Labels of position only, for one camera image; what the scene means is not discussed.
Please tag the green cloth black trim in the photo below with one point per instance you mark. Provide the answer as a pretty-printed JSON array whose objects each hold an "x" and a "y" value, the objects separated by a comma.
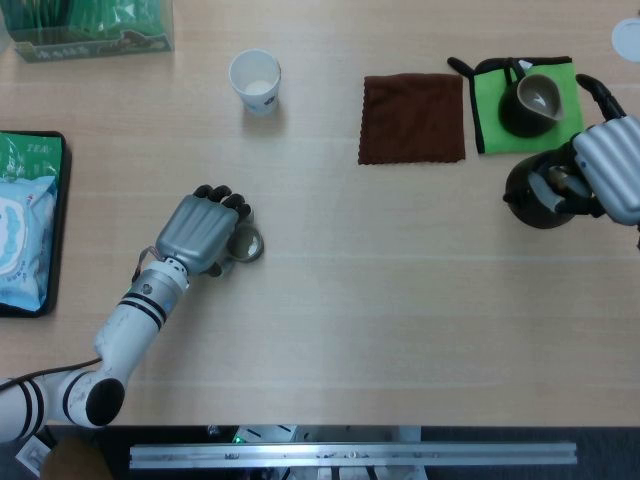
[{"x": 487, "y": 110}]

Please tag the green tea packet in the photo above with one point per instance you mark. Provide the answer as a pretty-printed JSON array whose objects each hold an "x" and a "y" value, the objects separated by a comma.
[{"x": 30, "y": 155}]

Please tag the white wall socket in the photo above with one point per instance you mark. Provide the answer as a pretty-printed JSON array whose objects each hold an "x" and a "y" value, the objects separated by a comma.
[{"x": 32, "y": 454}]

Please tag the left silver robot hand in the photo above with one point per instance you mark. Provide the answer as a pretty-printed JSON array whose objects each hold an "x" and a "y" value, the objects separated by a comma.
[{"x": 197, "y": 230}]

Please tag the green tea box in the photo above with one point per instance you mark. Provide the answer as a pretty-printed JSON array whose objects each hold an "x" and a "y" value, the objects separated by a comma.
[{"x": 90, "y": 35}]

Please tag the small dark tea cup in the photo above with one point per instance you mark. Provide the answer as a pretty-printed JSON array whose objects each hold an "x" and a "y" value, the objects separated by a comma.
[{"x": 249, "y": 244}]

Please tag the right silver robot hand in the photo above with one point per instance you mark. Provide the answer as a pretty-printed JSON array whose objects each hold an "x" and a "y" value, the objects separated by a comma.
[{"x": 610, "y": 160}]

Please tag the white paper cup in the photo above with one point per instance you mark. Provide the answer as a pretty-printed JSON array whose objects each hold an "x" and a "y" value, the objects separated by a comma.
[{"x": 254, "y": 75}]

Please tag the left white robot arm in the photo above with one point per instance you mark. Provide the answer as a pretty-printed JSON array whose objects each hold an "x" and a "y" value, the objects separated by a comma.
[{"x": 130, "y": 320}]

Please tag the brown cloth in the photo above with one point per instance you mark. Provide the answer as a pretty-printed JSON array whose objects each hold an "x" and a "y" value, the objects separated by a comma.
[{"x": 412, "y": 120}]

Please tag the white round lid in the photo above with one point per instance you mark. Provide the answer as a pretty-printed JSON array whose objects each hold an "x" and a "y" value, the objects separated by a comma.
[{"x": 627, "y": 40}]

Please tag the black tray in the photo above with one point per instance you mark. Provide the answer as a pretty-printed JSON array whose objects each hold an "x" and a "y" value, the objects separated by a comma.
[{"x": 62, "y": 225}]

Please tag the dark ceramic pitcher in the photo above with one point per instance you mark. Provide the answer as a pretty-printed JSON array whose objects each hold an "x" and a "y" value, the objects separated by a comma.
[{"x": 520, "y": 120}]

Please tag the aluminium rail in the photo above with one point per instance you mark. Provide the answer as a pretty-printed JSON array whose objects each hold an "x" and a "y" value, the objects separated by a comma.
[{"x": 350, "y": 455}]

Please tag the dark ceramic teapot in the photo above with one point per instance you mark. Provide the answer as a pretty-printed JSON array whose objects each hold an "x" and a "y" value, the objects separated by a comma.
[{"x": 522, "y": 195}]

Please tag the blue wet wipes pack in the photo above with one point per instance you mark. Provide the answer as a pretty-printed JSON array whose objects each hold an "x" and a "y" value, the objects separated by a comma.
[{"x": 25, "y": 235}]

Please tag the orange object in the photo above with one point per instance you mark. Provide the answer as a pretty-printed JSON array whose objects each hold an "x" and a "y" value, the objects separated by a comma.
[{"x": 75, "y": 460}]

